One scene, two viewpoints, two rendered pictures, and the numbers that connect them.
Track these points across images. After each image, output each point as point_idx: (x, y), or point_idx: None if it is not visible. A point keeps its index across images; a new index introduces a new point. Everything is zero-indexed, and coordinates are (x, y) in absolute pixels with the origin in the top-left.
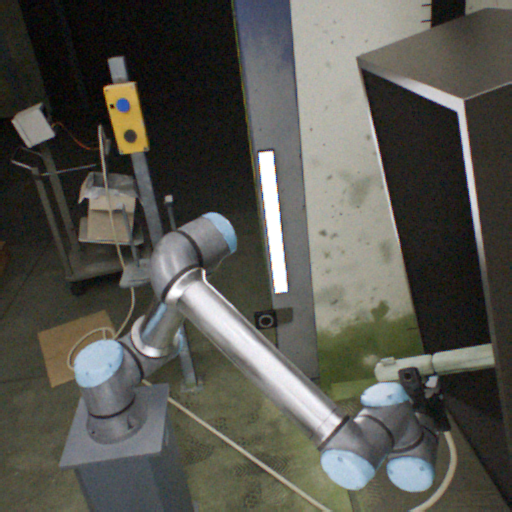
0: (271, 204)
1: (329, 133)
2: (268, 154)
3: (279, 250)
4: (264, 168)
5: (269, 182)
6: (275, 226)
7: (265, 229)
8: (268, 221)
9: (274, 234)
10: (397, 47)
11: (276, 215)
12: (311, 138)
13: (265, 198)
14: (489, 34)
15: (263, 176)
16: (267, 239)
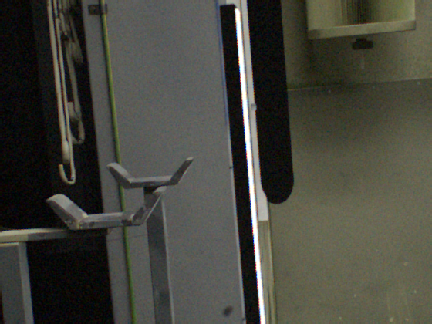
0: (250, 165)
1: (230, 0)
2: (238, 16)
3: (262, 310)
4: (241, 55)
5: (244, 98)
6: (256, 233)
7: (239, 253)
8: (254, 218)
9: (258, 259)
10: None
11: (253, 199)
12: (227, 2)
13: (248, 146)
14: None
15: (242, 79)
16: (256, 278)
